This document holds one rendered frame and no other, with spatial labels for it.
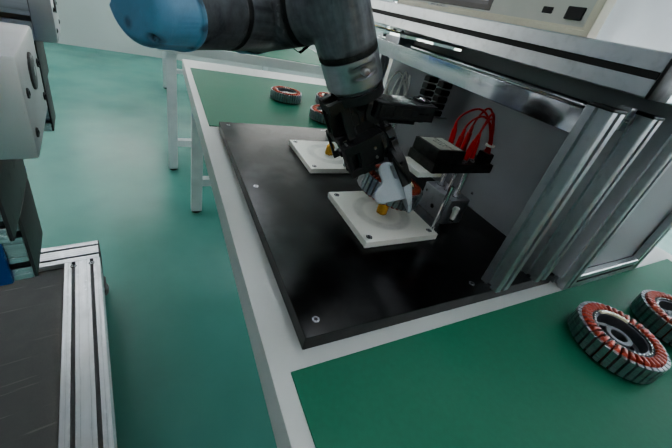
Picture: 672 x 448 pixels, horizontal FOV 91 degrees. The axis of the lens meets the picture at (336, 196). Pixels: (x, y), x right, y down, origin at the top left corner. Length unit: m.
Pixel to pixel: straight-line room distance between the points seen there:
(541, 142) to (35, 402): 1.16
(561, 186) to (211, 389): 1.08
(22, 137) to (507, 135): 0.71
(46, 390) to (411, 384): 0.86
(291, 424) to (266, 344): 0.08
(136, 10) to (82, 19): 4.88
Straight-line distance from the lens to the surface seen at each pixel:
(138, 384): 1.27
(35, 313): 1.23
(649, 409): 0.61
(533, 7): 0.61
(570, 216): 0.61
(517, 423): 0.46
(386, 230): 0.56
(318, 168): 0.70
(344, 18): 0.40
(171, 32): 0.34
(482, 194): 0.76
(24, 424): 1.05
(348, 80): 0.42
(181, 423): 1.20
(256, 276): 0.47
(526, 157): 0.71
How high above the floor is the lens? 1.08
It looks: 29 degrees down
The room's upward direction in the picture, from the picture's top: 15 degrees clockwise
